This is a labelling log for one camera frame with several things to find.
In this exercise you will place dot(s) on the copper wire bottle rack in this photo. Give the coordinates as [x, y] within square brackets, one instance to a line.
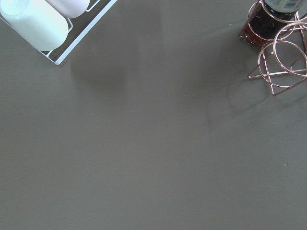
[282, 63]

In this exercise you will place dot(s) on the white cup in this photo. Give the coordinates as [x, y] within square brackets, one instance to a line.
[36, 21]

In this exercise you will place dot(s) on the tea bottle in rack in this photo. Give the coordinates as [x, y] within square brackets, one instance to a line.
[267, 17]

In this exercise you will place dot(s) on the pink cup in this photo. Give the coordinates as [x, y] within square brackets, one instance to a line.
[69, 8]

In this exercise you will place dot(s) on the white wire cup rack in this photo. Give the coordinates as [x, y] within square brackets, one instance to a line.
[78, 28]

